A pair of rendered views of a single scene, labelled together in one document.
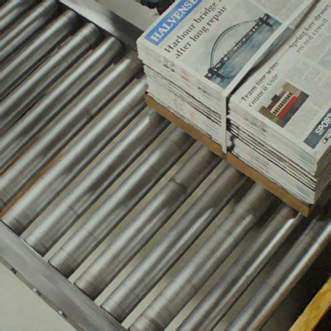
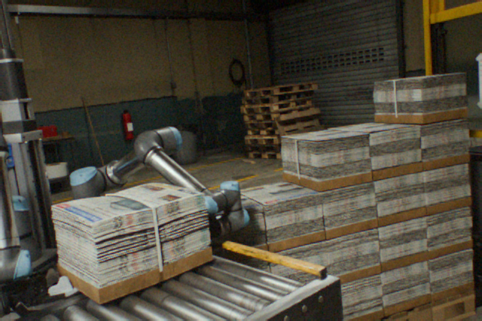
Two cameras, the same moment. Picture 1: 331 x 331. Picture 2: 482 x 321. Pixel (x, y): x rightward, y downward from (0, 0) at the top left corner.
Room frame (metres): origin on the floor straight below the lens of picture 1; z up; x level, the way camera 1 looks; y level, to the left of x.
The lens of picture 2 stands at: (0.27, 1.18, 1.33)
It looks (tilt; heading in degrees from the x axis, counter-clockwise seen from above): 9 degrees down; 272
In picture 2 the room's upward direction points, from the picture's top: 6 degrees counter-clockwise
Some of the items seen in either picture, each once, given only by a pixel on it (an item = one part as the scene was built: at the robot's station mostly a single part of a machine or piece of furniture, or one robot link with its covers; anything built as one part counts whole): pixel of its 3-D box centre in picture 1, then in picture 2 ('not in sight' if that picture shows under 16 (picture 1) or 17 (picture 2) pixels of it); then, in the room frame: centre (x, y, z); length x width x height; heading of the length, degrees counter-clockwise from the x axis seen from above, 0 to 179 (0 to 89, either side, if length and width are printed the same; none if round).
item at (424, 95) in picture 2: not in sight; (422, 196); (-0.60, -1.36, 0.65); 0.39 x 0.30 x 1.29; 112
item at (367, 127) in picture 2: not in sight; (368, 126); (-0.31, -1.26, 1.06); 0.37 x 0.28 x 0.01; 111
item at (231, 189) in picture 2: not in sight; (228, 197); (0.40, -0.60, 0.92); 0.11 x 0.08 x 0.11; 56
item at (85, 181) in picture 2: not in sight; (86, 183); (1.06, -0.90, 0.98); 0.13 x 0.12 x 0.14; 56
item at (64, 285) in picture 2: not in sight; (65, 285); (0.86, -0.10, 0.83); 0.09 x 0.03 x 0.06; 15
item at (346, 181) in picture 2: not in sight; (324, 175); (-0.05, -1.13, 0.86); 0.38 x 0.29 x 0.04; 112
